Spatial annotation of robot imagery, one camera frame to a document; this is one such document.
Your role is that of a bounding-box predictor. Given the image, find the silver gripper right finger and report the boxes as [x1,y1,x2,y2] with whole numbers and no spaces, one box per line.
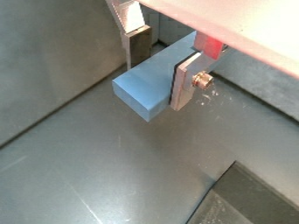
[170,31,225,111]

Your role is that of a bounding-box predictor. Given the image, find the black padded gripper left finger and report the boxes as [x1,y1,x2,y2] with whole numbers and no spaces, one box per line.
[106,0,153,69]

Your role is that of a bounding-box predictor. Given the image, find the blue double-square peg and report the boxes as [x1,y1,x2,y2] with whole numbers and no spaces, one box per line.
[113,32,195,122]

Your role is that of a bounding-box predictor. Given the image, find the black curved holder stand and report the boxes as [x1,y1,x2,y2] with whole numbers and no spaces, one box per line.
[186,161,299,224]

